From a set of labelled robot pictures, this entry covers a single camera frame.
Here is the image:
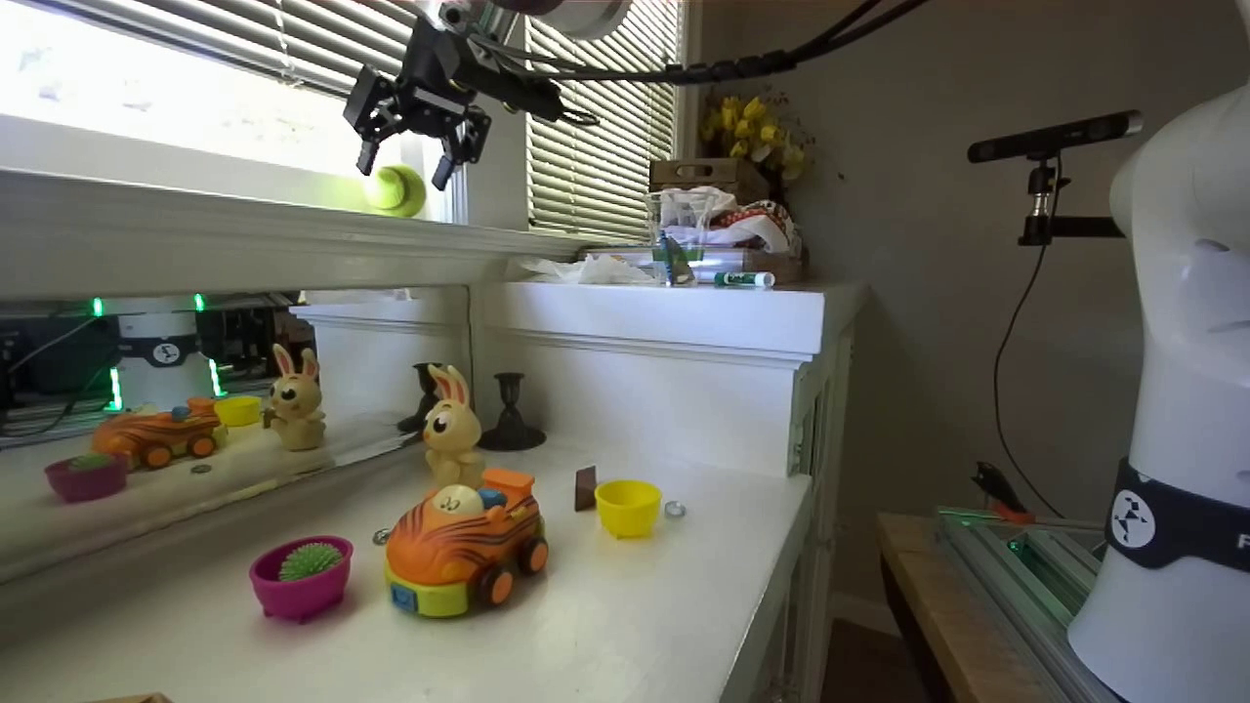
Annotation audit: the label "yellow cup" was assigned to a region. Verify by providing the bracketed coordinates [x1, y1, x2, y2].
[593, 475, 667, 542]

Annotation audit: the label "green spiky ball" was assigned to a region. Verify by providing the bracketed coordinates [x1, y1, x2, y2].
[276, 540, 343, 585]

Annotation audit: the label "yellow flowers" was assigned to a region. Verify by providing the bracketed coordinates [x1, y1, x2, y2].
[698, 87, 814, 186]

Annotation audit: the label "wall mirror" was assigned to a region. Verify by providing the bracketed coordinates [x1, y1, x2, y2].
[0, 283, 472, 585]

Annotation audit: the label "red white packet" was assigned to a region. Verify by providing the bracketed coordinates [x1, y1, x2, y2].
[709, 195, 800, 260]

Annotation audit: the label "wooden table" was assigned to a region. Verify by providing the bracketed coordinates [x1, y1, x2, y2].
[877, 506, 1111, 703]

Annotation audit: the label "green aluminium rail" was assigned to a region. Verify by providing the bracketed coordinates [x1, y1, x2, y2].
[934, 503, 1115, 688]

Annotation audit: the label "white window blind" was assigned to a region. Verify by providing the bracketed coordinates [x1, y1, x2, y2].
[37, 0, 423, 105]
[522, 0, 690, 247]

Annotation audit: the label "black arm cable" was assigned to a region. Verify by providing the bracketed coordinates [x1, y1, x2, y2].
[520, 0, 930, 88]

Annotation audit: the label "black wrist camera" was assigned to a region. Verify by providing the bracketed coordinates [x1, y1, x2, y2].
[481, 54, 580, 128]

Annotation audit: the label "pink plastic bowl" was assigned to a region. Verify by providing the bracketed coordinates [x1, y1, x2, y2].
[246, 531, 361, 626]

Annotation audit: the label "thin black hanging cable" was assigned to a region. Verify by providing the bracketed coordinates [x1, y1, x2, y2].
[988, 236, 1061, 524]

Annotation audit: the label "yellow-green tennis ball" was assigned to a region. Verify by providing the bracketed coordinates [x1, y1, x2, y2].
[362, 162, 431, 223]

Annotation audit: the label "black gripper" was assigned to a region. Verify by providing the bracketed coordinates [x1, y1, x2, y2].
[343, 15, 498, 195]

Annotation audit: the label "white crumpled cloth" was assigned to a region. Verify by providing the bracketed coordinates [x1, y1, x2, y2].
[515, 248, 656, 290]

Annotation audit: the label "orange toy car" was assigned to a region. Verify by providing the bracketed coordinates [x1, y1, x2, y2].
[378, 463, 555, 626]

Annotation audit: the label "cardboard box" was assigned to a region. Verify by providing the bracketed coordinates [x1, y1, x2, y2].
[646, 156, 766, 197]

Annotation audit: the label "white counter cabinet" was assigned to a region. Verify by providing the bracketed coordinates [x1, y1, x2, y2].
[0, 273, 866, 703]

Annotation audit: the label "clear plastic bag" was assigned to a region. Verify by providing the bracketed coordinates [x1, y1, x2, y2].
[650, 183, 740, 247]

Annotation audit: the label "black camera on stand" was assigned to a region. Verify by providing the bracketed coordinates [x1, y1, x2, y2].
[964, 105, 1150, 248]

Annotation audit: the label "yellow toy bunny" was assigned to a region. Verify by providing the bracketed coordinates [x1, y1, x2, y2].
[417, 360, 488, 493]

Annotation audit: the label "black candle holder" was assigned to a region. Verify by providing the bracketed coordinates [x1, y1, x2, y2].
[478, 371, 550, 454]

